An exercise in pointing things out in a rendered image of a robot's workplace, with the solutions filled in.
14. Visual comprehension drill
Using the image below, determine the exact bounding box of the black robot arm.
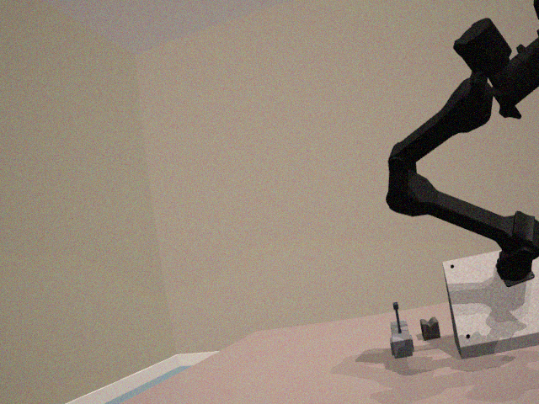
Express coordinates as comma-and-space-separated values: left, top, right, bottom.
386, 18, 539, 287

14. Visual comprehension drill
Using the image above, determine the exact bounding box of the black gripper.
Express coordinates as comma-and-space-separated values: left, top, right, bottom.
515, 0, 539, 86

